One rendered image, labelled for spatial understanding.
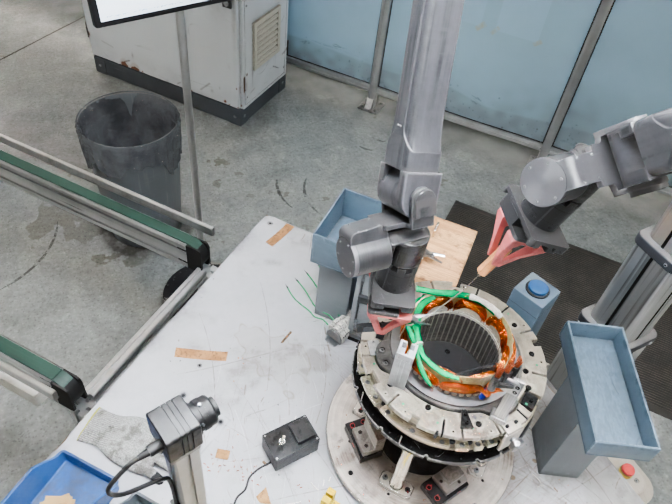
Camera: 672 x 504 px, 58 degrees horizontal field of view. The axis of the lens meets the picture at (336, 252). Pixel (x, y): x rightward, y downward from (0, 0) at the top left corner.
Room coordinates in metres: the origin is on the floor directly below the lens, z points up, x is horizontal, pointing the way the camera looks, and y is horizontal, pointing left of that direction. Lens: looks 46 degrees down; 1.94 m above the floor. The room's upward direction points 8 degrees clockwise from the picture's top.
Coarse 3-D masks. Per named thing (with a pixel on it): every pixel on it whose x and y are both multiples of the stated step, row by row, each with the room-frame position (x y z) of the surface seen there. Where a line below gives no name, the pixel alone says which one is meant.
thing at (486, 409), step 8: (384, 344) 0.61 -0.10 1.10; (376, 352) 0.60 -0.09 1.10; (384, 352) 0.60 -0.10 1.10; (520, 352) 0.64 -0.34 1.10; (376, 360) 0.59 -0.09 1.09; (384, 360) 0.58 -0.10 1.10; (392, 360) 0.58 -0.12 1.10; (384, 368) 0.57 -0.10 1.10; (520, 376) 0.59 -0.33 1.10; (408, 384) 0.54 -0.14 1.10; (416, 392) 0.53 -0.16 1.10; (424, 400) 0.52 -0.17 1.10; (432, 400) 0.52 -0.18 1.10; (440, 408) 0.51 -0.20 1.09; (448, 408) 0.51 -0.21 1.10; (456, 408) 0.51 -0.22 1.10; (464, 408) 0.51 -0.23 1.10; (472, 408) 0.51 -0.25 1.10; (480, 408) 0.52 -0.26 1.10; (488, 408) 0.52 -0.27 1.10; (512, 408) 0.52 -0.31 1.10
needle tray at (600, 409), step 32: (576, 352) 0.68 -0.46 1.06; (608, 352) 0.72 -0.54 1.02; (576, 384) 0.62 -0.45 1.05; (608, 384) 0.65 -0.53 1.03; (640, 384) 0.63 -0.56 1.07; (544, 416) 0.67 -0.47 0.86; (576, 416) 0.59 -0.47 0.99; (608, 416) 0.58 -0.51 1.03; (640, 416) 0.58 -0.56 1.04; (544, 448) 0.61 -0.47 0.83; (576, 448) 0.58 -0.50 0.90; (608, 448) 0.50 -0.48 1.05; (640, 448) 0.51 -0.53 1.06
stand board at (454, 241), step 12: (432, 228) 0.96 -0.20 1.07; (444, 228) 0.96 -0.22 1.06; (456, 228) 0.97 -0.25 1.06; (468, 228) 0.97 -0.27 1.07; (432, 240) 0.92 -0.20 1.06; (444, 240) 0.92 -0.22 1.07; (456, 240) 0.93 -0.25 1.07; (468, 240) 0.93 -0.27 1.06; (444, 252) 0.89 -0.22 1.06; (456, 252) 0.89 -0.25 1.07; (468, 252) 0.90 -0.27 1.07; (432, 264) 0.85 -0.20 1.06; (444, 264) 0.85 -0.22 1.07; (456, 264) 0.86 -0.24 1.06; (420, 276) 0.81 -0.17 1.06; (432, 276) 0.82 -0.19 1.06; (444, 276) 0.82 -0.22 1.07; (456, 276) 0.83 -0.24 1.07; (432, 288) 0.80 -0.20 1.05
